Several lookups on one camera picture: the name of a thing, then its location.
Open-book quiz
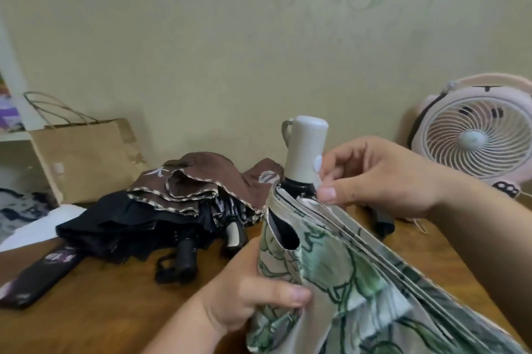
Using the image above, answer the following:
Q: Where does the dark patterned cloth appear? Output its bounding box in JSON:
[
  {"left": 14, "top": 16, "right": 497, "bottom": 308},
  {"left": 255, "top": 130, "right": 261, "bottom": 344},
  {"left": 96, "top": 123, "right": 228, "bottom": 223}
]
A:
[{"left": 0, "top": 187, "right": 57, "bottom": 243}]

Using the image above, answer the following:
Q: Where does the black pink printed umbrella sleeve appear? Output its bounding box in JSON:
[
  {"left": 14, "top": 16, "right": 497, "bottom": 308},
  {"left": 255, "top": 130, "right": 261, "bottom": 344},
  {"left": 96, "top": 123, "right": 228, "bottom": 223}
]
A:
[{"left": 0, "top": 243, "right": 86, "bottom": 311}]

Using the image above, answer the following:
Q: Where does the white green floral folding umbrella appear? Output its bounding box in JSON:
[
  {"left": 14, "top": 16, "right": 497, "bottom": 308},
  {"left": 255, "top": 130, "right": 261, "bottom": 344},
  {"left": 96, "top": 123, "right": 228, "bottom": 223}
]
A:
[{"left": 245, "top": 115, "right": 529, "bottom": 354}]

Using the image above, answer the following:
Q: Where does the person's right hand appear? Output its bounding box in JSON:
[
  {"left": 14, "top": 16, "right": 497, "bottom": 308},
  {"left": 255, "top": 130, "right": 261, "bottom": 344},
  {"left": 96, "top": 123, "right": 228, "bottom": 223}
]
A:
[{"left": 317, "top": 136, "right": 442, "bottom": 221}]

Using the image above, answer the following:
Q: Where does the pink white desk fan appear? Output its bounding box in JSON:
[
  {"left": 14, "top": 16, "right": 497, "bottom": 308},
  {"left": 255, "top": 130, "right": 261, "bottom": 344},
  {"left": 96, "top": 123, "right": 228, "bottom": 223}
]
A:
[{"left": 406, "top": 73, "right": 532, "bottom": 199}]

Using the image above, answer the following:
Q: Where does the person's left hand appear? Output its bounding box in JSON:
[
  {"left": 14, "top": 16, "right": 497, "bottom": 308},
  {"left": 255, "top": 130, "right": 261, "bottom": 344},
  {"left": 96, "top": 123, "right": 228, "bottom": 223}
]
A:
[{"left": 195, "top": 238, "right": 313, "bottom": 337}]

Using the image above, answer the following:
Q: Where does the brown paper bag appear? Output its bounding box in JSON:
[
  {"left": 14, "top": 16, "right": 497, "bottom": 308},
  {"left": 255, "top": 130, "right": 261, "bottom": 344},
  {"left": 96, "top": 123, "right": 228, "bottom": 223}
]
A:
[{"left": 23, "top": 91, "right": 147, "bottom": 205}]

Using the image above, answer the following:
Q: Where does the small black object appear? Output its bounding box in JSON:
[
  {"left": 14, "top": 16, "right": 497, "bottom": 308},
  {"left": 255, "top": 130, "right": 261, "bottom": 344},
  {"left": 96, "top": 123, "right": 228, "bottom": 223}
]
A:
[{"left": 366, "top": 206, "right": 395, "bottom": 241}]

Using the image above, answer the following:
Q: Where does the person's right forearm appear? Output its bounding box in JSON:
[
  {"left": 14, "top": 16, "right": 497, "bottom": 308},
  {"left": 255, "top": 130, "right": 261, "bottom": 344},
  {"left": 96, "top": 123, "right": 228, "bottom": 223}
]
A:
[{"left": 427, "top": 175, "right": 532, "bottom": 352}]

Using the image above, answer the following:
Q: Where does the brown folding umbrella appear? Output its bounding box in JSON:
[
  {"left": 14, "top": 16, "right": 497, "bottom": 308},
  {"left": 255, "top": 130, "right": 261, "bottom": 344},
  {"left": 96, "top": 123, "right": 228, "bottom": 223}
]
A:
[{"left": 127, "top": 152, "right": 284, "bottom": 259}]

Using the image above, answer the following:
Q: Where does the black folding umbrella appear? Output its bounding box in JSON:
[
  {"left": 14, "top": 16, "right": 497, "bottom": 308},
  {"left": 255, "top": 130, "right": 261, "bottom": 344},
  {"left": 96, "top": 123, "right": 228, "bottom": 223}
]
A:
[{"left": 56, "top": 191, "right": 233, "bottom": 284}]

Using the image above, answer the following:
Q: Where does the white sheet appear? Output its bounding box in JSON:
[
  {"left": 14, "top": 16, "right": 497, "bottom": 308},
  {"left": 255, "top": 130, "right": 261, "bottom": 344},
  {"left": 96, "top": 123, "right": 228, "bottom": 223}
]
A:
[{"left": 0, "top": 204, "right": 86, "bottom": 253}]

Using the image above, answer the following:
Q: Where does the person's left forearm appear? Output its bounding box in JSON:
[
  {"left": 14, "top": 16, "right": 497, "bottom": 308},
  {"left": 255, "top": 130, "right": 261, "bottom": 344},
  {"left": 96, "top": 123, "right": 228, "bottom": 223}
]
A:
[{"left": 141, "top": 295, "right": 239, "bottom": 354}]

